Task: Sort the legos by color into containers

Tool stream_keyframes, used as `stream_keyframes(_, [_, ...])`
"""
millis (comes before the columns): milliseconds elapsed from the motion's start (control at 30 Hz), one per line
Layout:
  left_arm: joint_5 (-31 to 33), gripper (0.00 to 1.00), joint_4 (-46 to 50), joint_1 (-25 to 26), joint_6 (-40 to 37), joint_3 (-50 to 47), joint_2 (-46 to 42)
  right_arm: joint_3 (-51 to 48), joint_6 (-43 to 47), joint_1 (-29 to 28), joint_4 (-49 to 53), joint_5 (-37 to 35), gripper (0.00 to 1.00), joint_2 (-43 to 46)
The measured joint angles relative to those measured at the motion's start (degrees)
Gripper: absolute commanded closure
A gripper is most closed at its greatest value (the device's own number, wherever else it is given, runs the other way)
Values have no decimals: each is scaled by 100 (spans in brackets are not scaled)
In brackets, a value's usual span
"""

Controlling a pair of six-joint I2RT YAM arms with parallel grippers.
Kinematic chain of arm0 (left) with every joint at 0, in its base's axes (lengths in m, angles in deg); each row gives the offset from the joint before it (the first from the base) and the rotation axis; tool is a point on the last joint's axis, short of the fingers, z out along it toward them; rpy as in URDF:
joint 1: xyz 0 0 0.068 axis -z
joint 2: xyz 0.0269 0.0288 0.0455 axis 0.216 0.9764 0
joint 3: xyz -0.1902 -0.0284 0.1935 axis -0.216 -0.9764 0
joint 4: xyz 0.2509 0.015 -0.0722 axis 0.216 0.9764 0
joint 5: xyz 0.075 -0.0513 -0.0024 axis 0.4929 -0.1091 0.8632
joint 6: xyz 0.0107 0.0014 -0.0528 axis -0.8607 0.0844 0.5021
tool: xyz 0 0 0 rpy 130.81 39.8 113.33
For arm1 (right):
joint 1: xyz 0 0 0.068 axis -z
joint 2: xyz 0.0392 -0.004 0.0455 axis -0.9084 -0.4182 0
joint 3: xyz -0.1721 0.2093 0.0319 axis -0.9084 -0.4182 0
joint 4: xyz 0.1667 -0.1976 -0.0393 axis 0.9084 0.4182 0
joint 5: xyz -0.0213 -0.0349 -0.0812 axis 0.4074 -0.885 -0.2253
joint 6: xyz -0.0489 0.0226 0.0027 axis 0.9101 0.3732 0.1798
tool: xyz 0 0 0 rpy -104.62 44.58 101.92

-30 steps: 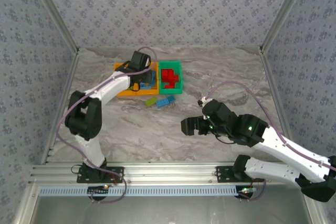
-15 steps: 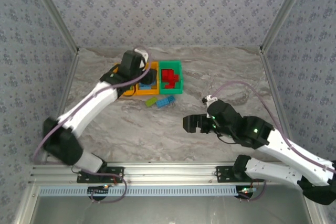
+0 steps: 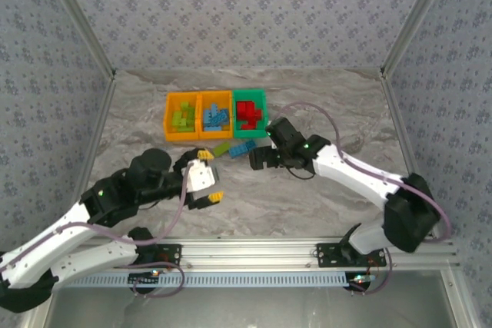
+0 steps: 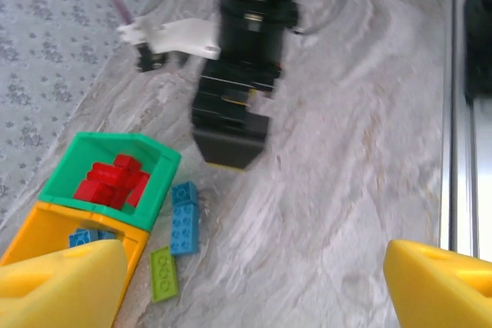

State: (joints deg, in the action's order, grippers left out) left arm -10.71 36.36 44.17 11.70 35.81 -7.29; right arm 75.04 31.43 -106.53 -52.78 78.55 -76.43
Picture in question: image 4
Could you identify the green plastic bin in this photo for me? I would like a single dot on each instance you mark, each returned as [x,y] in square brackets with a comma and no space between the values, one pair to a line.
[61,174]

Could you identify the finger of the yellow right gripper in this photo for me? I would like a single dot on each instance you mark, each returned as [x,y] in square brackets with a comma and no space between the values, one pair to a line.
[228,167]

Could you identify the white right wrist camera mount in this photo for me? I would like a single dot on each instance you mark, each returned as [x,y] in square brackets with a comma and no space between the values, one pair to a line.
[173,36]

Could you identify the lime green lego plate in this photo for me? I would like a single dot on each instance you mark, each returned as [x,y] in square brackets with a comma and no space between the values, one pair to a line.
[164,274]

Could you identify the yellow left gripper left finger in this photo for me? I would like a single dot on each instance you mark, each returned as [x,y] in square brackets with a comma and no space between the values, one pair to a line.
[57,293]

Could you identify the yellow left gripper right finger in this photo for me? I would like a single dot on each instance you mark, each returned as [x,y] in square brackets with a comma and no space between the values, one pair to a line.
[442,293]

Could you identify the small blue lego brick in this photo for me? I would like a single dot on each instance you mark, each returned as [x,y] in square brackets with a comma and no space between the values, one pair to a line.
[184,192]

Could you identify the wide aluminium frame rail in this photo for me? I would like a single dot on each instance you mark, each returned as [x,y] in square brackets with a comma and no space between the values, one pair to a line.
[457,113]

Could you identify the orange plastic bin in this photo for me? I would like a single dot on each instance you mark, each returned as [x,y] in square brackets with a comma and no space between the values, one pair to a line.
[46,224]

